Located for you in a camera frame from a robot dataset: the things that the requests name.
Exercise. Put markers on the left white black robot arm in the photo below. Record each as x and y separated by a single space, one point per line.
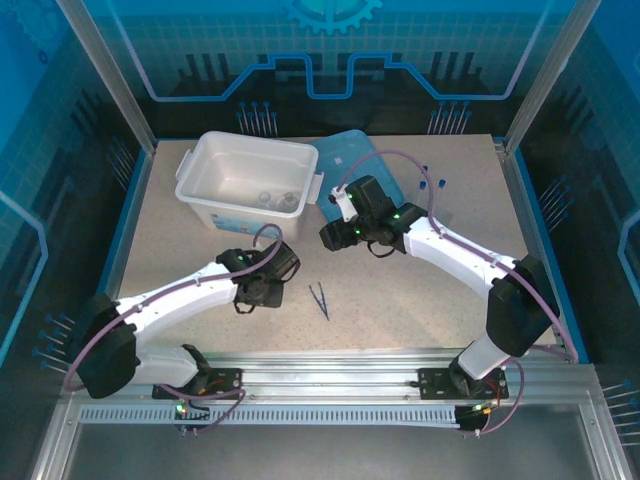
175 295

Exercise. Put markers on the glass conical flask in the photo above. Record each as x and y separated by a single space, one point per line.
289 202

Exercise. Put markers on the black controller board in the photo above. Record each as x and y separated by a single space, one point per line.
470 422
186 419

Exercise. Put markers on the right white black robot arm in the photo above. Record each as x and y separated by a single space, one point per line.
450 245

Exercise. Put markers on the aluminium front frame rail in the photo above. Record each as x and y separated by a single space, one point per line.
325 372

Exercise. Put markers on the clear test tube rack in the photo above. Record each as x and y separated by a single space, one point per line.
445 210

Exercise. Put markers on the blue plastic bin lid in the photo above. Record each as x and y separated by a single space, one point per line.
325 150

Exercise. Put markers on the blue plastic tweezers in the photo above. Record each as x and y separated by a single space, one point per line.
320 302

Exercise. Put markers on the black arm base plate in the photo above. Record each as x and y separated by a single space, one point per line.
432 382
227 380

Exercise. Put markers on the white plastic storage bin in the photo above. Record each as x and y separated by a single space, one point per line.
240 165

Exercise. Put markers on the aluminium frame post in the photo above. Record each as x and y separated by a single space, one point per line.
550 75
110 75

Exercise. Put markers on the aluminium side rail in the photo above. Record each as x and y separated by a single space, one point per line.
515 190

